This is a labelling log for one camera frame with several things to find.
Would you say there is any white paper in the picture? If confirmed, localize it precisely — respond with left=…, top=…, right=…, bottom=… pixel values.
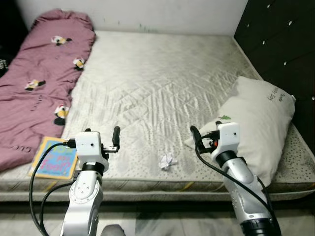
left=158, top=153, right=178, bottom=171

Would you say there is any white pillow with tree print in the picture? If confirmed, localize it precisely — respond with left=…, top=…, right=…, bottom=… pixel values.
left=185, top=76, right=297, bottom=187

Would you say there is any patterned white mattress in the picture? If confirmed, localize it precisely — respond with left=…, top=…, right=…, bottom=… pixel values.
left=0, top=30, right=315, bottom=191

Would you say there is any thin patterned base mattress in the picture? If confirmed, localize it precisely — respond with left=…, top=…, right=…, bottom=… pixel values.
left=0, top=188, right=315, bottom=203

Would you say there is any purple penguin print blanket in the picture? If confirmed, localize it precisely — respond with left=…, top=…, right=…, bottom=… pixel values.
left=0, top=8, right=95, bottom=173

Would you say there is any grey left robot leg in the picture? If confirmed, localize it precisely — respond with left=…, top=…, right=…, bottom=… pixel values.
left=98, top=224, right=126, bottom=236

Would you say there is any black patterned bag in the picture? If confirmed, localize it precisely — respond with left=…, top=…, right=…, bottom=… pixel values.
left=0, top=42, right=15, bottom=79

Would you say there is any black tufted headboard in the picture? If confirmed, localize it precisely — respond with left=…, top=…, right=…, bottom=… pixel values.
left=234, top=0, right=315, bottom=153

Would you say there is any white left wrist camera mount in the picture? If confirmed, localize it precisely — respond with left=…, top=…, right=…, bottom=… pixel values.
left=75, top=131, right=109, bottom=165

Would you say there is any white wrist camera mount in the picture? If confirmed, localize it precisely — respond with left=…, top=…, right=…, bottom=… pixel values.
left=75, top=131, right=109, bottom=165
left=211, top=122, right=242, bottom=154

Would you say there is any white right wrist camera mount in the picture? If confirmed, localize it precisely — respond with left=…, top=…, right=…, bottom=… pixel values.
left=211, top=122, right=242, bottom=154

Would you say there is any long black left arm cable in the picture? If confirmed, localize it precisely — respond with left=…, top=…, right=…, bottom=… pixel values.
left=28, top=139, right=76, bottom=236

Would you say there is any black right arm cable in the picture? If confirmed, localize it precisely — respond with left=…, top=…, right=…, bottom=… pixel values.
left=195, top=140, right=274, bottom=219

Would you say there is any short black left arm cable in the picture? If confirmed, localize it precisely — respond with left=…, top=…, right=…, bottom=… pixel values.
left=39, top=181, right=74, bottom=236

